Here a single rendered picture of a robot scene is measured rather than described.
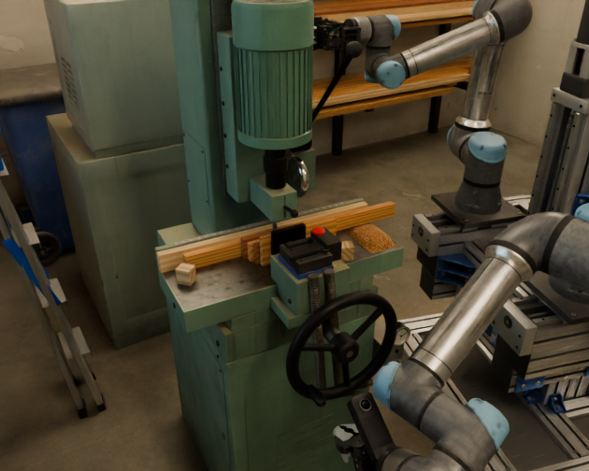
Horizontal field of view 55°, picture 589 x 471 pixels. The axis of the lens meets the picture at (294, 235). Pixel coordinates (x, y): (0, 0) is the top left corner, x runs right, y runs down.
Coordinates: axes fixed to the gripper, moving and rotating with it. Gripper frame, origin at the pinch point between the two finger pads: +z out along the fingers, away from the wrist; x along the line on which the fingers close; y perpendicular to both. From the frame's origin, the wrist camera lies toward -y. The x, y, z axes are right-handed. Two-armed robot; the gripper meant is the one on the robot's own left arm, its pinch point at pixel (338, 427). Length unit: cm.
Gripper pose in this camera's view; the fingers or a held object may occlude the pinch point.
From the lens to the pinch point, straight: 119.5
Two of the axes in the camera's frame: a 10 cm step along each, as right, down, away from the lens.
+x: 8.9, -2.3, 4.0
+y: 2.3, 9.7, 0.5
